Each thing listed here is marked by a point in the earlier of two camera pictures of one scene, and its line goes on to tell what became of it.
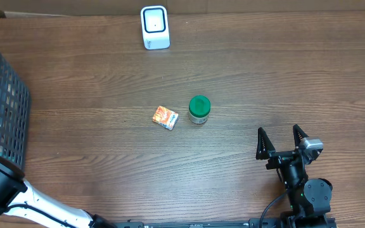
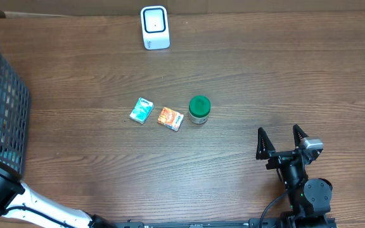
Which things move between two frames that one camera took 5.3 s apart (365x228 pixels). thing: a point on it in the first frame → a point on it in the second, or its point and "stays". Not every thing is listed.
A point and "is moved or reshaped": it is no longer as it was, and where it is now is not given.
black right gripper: (279, 158) stays
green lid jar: (199, 109) stays
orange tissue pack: (165, 117) is moved or reshaped
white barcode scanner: (155, 30) stays
